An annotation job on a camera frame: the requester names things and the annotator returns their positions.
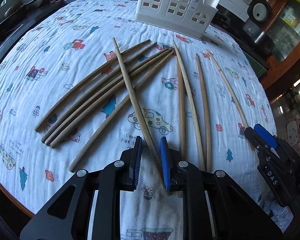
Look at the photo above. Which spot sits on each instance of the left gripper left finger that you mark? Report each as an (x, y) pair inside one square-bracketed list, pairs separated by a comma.
[(135, 162)]

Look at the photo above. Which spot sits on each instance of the white plastic utensil caddy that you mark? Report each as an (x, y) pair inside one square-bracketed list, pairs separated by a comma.
[(187, 17)]

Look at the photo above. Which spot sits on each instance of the steel pan with handle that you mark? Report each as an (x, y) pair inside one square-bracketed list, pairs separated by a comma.
[(14, 13)]

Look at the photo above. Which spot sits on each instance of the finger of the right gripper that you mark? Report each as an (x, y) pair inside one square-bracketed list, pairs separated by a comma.
[(266, 136), (256, 141)]

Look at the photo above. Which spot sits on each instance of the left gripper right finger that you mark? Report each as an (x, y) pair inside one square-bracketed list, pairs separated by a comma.
[(165, 162)]

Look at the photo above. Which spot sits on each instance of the wooden glass cabinet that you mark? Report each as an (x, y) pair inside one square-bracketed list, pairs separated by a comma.
[(283, 27)]

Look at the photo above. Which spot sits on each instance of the white patterned table cloth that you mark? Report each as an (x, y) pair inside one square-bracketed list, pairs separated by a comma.
[(37, 81)]

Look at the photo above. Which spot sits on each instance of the black rice cooker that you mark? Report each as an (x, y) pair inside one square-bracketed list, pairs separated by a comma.
[(259, 11)]

